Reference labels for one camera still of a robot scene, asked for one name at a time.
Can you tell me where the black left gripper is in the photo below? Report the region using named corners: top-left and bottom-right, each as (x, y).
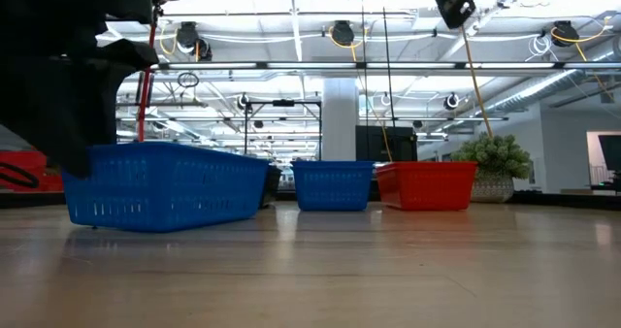
top-left (0, 21), bottom-right (160, 179)

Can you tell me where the blue plastic basket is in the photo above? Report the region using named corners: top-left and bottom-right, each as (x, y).
top-left (61, 142), bottom-right (271, 234)
top-left (290, 160), bottom-right (376, 213)

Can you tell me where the white LED light bar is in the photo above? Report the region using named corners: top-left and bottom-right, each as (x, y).
top-left (266, 62), bottom-right (358, 70)
top-left (479, 62), bottom-right (557, 70)
top-left (167, 62), bottom-right (258, 70)
top-left (366, 62), bottom-right (457, 70)
top-left (562, 62), bottom-right (621, 70)

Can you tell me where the black cabinet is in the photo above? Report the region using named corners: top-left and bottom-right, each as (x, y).
top-left (355, 125), bottom-right (418, 163)

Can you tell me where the green succulent in white pot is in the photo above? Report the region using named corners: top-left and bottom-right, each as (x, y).
top-left (450, 132), bottom-right (534, 204)

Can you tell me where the white square column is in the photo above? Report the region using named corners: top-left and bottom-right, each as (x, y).
top-left (322, 78), bottom-right (359, 162)

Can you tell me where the red plastic basket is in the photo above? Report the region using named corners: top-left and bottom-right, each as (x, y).
top-left (376, 161), bottom-right (479, 212)

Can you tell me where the black monitor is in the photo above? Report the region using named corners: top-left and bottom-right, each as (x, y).
top-left (597, 134), bottom-right (621, 174)

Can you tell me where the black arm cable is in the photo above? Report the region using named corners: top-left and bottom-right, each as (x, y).
top-left (0, 161), bottom-right (41, 189)

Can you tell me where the black hanging cable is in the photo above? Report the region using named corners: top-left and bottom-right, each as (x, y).
top-left (359, 0), bottom-right (369, 128)
top-left (379, 0), bottom-right (396, 128)

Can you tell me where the yellow power cable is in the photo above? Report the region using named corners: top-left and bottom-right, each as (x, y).
top-left (459, 25), bottom-right (495, 140)

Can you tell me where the silver ventilation duct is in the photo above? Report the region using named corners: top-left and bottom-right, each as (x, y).
top-left (484, 69), bottom-right (621, 116)

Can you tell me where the yellow reel cord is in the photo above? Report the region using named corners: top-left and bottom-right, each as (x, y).
top-left (349, 41), bottom-right (393, 163)

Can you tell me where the black metal frame stand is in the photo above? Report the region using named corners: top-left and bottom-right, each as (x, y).
top-left (244, 99), bottom-right (323, 162)

